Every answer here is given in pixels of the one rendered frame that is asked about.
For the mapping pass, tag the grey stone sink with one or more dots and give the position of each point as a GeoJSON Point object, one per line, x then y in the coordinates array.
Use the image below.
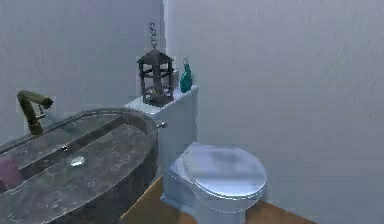
{"type": "Point", "coordinates": [83, 166]}

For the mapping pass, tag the teal spray bottle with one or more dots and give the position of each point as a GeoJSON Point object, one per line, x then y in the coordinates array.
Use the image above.
{"type": "Point", "coordinates": [185, 79]}

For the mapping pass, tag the brass faucet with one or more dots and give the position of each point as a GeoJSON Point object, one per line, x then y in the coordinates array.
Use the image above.
{"type": "Point", "coordinates": [30, 110]}

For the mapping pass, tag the dark pink soap bar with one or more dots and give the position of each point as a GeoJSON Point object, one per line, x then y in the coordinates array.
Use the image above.
{"type": "Point", "coordinates": [9, 173]}

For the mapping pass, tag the grey roll behind lantern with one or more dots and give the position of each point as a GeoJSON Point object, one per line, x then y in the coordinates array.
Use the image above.
{"type": "Point", "coordinates": [175, 78]}

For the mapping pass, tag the white toilet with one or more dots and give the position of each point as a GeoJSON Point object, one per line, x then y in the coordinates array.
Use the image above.
{"type": "Point", "coordinates": [213, 173]}

